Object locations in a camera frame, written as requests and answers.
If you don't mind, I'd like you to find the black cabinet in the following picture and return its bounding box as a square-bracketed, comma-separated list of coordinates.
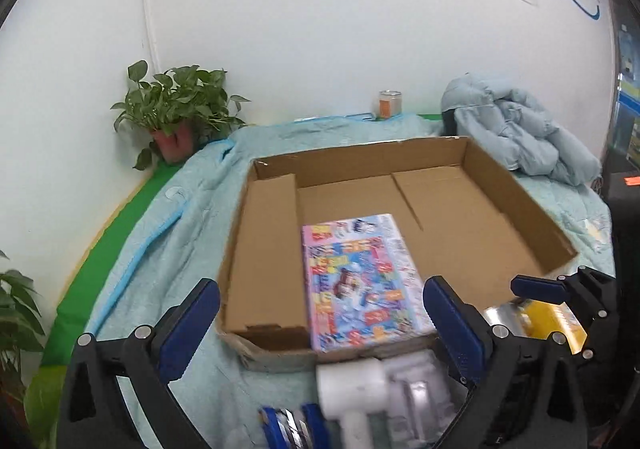
[602, 169, 640, 380]

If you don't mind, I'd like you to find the blue stapler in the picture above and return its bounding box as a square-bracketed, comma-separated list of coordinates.
[257, 401, 329, 449]

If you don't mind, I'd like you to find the potted pothos plant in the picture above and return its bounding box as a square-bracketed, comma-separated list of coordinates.
[111, 60, 251, 171]

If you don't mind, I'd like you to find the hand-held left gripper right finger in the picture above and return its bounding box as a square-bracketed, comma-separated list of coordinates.
[422, 275, 589, 449]

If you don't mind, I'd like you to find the white wall conduit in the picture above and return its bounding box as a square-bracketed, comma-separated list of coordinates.
[140, 0, 162, 75]

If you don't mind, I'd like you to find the brown cardboard box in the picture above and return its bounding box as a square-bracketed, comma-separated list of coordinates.
[216, 135, 581, 370]

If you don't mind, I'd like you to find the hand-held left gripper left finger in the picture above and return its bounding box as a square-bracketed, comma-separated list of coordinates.
[57, 277, 221, 449]

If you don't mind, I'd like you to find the colourful picture toy box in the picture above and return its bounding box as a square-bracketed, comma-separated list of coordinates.
[301, 213, 437, 354]

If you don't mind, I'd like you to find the silver metal can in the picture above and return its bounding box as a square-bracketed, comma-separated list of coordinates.
[482, 304, 526, 335]

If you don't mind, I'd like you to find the green leafy plant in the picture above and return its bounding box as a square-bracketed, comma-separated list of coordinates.
[0, 249, 47, 430]

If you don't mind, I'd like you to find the wall poster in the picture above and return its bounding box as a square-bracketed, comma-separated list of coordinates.
[616, 22, 640, 150]

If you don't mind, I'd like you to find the white handheld fan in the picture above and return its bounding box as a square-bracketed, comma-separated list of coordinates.
[315, 358, 394, 449]

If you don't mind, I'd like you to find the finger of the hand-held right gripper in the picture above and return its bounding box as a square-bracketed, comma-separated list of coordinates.
[570, 314, 619, 366]
[510, 265, 619, 327]

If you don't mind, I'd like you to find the orange label tin can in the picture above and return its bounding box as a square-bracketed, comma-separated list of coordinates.
[372, 89, 404, 120]

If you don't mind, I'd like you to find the light blue bundled blanket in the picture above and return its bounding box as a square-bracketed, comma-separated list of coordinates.
[440, 72, 603, 185]

